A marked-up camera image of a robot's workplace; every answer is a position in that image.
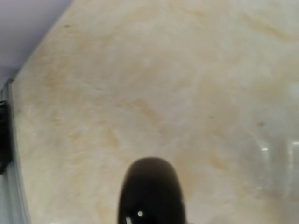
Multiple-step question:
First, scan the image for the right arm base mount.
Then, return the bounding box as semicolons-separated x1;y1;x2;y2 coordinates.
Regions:
0;100;13;175

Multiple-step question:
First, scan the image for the aluminium front rail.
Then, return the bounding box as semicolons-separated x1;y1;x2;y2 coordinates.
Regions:
0;79;31;224

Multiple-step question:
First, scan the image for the black earbud charging case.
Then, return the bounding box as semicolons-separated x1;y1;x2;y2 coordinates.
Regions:
117;157;187;224

